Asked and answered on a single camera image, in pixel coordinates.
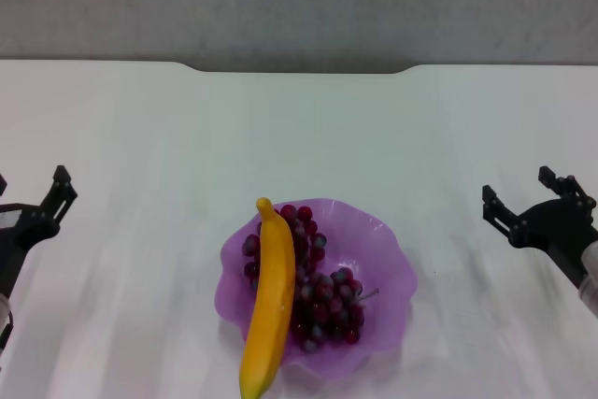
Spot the purple translucent wavy plate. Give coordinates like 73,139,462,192
213,197,419,382

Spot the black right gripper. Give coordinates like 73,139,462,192
481,165,598,289

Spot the yellow banana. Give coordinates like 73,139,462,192
238,196,298,399

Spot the dark red grape bunch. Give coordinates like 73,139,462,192
241,204,381,354

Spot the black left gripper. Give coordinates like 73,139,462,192
0,164,79,298

